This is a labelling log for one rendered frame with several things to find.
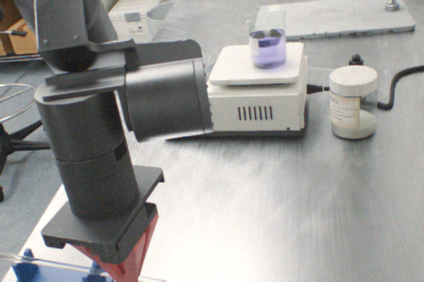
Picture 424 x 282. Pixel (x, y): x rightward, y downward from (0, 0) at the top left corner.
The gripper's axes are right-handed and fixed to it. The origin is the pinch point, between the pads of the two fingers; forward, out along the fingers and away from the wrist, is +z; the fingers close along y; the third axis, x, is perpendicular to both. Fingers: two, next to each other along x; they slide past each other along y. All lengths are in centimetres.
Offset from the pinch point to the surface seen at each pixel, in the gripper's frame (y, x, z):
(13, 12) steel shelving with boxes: 221, 199, 48
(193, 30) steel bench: 72, 22, 3
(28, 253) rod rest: 0.8, 11.6, -0.2
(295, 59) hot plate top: 36.9, -8.1, -5.7
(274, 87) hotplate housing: 31.8, -6.4, -3.9
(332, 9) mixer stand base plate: 80, -6, 2
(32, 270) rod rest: 0.4, 11.6, 1.8
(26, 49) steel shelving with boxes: 204, 184, 64
